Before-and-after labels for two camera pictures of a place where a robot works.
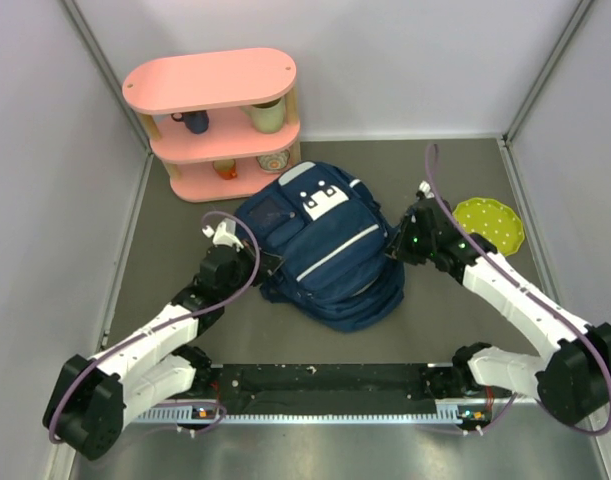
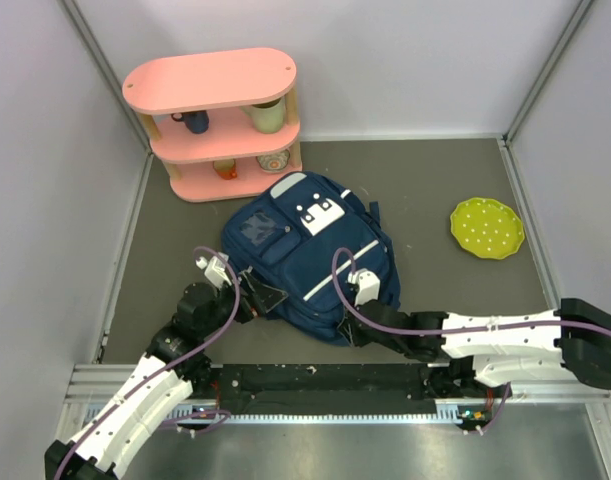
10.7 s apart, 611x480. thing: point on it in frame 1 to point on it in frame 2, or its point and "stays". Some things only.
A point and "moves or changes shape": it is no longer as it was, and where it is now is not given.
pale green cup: x=268 y=116 stays
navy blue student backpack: x=327 y=228 moves or changes shape
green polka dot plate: x=492 y=218 stays
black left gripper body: x=262 y=272 to x=249 y=306
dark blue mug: x=197 y=121 stays
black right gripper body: x=410 y=245 to x=360 y=336
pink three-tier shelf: x=225 y=124 stays
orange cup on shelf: x=225 y=168 stays
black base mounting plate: x=322 y=389 stays
